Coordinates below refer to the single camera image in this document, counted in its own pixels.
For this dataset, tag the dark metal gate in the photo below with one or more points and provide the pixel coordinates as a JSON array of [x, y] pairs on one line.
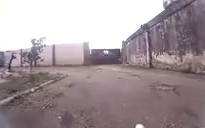
[[105, 56]]

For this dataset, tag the brown dirt road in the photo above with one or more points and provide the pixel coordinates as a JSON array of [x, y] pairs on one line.
[[116, 93]]

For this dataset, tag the small green tree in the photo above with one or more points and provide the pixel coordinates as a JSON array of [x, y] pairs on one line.
[[35, 51]]

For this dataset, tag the robot's own part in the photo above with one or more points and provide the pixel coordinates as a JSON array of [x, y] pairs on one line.
[[139, 126]]

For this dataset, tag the concrete kerb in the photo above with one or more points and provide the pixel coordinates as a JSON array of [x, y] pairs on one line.
[[26, 90]]

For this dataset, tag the weedy ground patch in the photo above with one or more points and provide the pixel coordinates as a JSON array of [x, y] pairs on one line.
[[13, 85]]

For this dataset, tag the pale panel wall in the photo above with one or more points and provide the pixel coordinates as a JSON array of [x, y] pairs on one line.
[[68, 54]]

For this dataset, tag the weathered grey concrete wall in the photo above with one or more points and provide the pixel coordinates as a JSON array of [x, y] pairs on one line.
[[176, 43]]

